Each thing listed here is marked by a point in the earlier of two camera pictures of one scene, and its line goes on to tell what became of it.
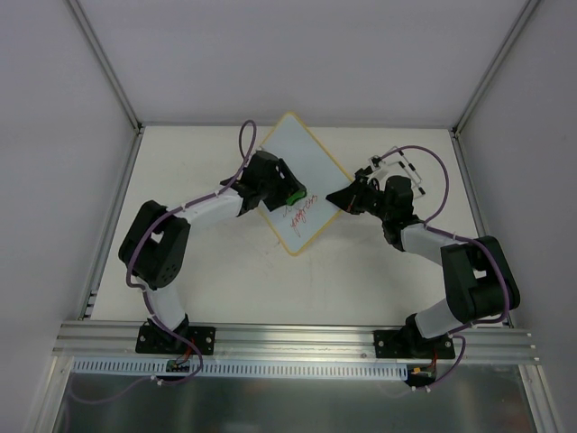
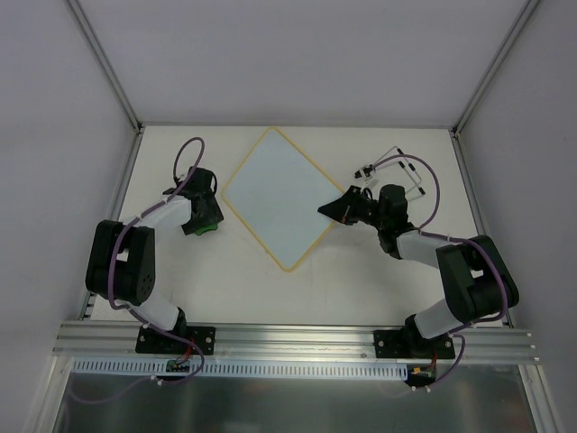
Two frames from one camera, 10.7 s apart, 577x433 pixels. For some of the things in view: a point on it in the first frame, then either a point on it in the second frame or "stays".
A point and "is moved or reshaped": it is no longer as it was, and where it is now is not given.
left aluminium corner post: (105, 60) stays
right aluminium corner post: (526, 13) stays
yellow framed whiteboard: (304, 224) is moved or reshaped
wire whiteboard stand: (394, 156) stays
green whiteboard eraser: (295, 198) to (201, 231)
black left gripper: (283, 181) to (206, 218)
